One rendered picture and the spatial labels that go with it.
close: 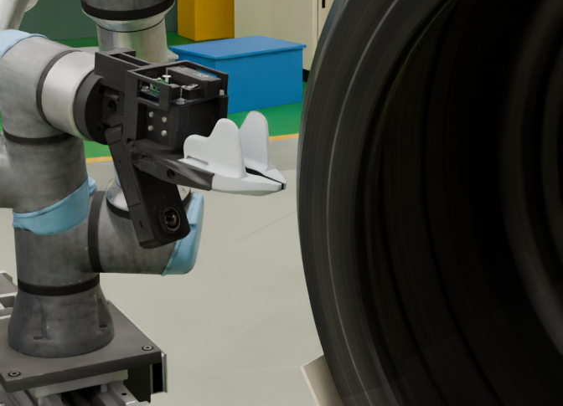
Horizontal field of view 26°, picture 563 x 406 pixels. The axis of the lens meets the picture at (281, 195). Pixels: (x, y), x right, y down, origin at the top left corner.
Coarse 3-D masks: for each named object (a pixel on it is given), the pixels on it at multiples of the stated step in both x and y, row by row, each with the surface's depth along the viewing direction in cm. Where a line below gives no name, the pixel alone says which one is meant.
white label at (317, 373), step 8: (312, 360) 85; (320, 360) 86; (304, 368) 83; (312, 368) 84; (320, 368) 85; (328, 368) 86; (304, 376) 83; (312, 376) 84; (320, 376) 85; (328, 376) 86; (312, 384) 83; (320, 384) 84; (328, 384) 85; (312, 392) 83; (320, 392) 84; (328, 392) 85; (336, 392) 86; (320, 400) 83; (328, 400) 84; (336, 400) 85
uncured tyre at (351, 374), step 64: (384, 0) 72; (448, 0) 70; (512, 0) 94; (320, 64) 78; (384, 64) 73; (448, 64) 94; (512, 64) 97; (320, 128) 78; (384, 128) 76; (448, 128) 97; (512, 128) 99; (320, 192) 79; (384, 192) 91; (448, 192) 98; (512, 192) 101; (320, 256) 80; (384, 256) 91; (448, 256) 98; (512, 256) 101; (320, 320) 81; (384, 320) 79; (448, 320) 96; (512, 320) 100; (384, 384) 78; (448, 384) 93; (512, 384) 97
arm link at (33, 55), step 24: (0, 48) 114; (24, 48) 112; (48, 48) 112; (72, 48) 112; (0, 72) 113; (24, 72) 111; (48, 72) 109; (0, 96) 114; (24, 96) 111; (24, 120) 113
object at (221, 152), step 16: (224, 128) 98; (192, 144) 100; (208, 144) 99; (224, 144) 98; (240, 144) 97; (192, 160) 100; (208, 160) 99; (224, 160) 98; (240, 160) 97; (224, 176) 98; (240, 176) 98; (256, 176) 98; (224, 192) 98; (240, 192) 98; (256, 192) 98; (272, 192) 97
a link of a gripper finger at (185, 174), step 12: (156, 156) 101; (168, 156) 101; (180, 156) 101; (144, 168) 101; (156, 168) 100; (168, 168) 99; (180, 168) 100; (192, 168) 99; (168, 180) 100; (180, 180) 99; (192, 180) 99; (204, 180) 99
